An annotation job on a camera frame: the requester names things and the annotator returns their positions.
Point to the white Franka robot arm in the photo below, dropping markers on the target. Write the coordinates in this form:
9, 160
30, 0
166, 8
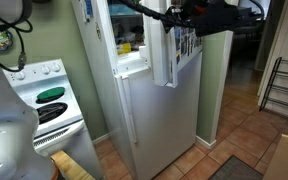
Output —
10, 133

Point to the black metal shoe rack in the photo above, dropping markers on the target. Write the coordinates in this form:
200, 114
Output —
270, 84

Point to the pale frozen food bag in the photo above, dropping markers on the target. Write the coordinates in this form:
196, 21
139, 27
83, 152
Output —
132, 36

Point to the blue rectangular magnet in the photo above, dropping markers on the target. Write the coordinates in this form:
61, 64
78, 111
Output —
89, 7

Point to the grey door mat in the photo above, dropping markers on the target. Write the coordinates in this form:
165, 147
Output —
234, 170

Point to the white stove knob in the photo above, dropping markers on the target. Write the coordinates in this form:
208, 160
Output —
19, 75
56, 68
45, 70

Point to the teal frozen food package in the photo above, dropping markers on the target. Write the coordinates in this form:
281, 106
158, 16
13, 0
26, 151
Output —
120, 9

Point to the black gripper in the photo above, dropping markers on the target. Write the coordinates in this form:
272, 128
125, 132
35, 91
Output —
184, 18

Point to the white fridge main door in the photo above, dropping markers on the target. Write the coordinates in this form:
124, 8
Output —
164, 126

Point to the white fridge body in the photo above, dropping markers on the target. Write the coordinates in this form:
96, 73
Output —
100, 83

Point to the green quilted pot holder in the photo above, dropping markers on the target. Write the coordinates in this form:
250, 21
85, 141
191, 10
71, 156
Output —
50, 94

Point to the light wooden table top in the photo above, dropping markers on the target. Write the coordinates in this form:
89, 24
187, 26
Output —
70, 166

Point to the white electric stove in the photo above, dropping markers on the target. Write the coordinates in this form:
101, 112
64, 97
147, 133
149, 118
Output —
67, 146

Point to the gold bottle opener magnet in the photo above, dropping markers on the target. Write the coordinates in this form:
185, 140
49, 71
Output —
98, 30

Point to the photo fridge magnet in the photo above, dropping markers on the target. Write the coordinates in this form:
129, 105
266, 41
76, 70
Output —
177, 35
178, 57

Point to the brown cardboard box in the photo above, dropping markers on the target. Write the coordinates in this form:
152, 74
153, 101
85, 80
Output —
287, 160

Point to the yellow food box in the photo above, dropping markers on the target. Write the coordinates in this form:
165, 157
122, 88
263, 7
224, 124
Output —
124, 48

